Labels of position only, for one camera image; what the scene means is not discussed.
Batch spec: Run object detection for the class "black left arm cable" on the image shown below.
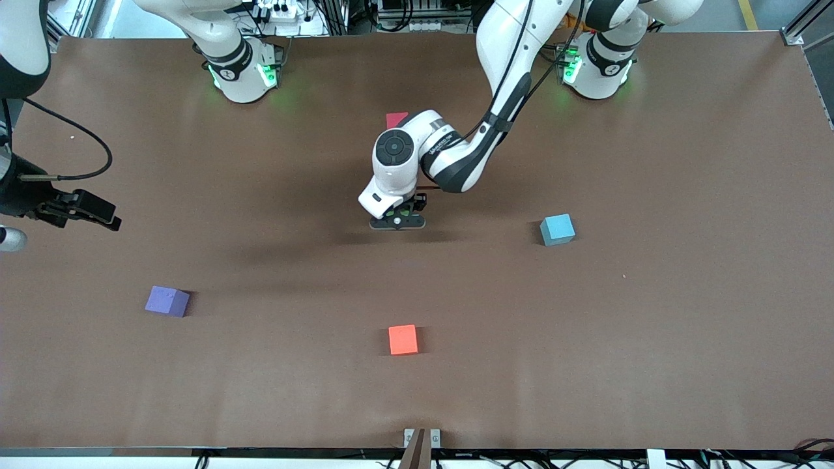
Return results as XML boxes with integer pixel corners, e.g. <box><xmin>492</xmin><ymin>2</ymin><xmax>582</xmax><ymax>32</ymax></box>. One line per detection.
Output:
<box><xmin>427</xmin><ymin>0</ymin><xmax>587</xmax><ymax>193</ymax></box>

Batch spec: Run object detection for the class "black floor cable bundle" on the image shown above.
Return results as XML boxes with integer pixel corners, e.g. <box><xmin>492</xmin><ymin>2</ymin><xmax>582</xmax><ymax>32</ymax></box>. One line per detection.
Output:
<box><xmin>698</xmin><ymin>438</ymin><xmax>834</xmax><ymax>469</ymax></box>

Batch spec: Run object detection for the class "orange foam block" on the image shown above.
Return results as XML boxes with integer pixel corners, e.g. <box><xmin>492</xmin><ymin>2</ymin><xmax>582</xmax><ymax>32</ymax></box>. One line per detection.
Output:
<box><xmin>388</xmin><ymin>324</ymin><xmax>420</xmax><ymax>356</ymax></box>

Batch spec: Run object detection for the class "light blue foam block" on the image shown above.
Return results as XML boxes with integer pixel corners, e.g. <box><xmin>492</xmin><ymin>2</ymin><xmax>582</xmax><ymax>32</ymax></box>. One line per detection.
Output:
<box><xmin>539</xmin><ymin>213</ymin><xmax>577</xmax><ymax>248</ymax></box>

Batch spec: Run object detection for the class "small metal bracket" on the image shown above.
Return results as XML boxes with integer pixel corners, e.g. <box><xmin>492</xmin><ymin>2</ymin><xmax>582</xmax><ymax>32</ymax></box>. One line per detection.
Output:
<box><xmin>403</xmin><ymin>428</ymin><xmax>442</xmax><ymax>450</ymax></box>

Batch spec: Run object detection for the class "purple foam block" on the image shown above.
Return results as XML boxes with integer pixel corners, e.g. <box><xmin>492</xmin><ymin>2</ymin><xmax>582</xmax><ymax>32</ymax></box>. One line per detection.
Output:
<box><xmin>144</xmin><ymin>285</ymin><xmax>191</xmax><ymax>319</ymax></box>

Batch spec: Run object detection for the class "grey power strip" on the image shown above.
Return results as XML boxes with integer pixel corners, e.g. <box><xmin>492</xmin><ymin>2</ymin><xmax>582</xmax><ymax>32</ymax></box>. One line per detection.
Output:
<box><xmin>380</xmin><ymin>17</ymin><xmax>452</xmax><ymax>33</ymax></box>

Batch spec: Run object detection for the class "aluminium frame profile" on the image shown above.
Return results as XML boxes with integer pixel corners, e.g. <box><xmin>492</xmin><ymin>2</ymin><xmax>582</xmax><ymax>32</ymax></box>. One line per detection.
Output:
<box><xmin>781</xmin><ymin>0</ymin><xmax>834</xmax><ymax>50</ymax></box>
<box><xmin>49</xmin><ymin>0</ymin><xmax>98</xmax><ymax>54</ymax></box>

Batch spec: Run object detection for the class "white power strip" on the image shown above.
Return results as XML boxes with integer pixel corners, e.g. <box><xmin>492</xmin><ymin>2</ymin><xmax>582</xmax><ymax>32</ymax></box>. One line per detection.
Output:
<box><xmin>255</xmin><ymin>0</ymin><xmax>328</xmax><ymax>37</ymax></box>

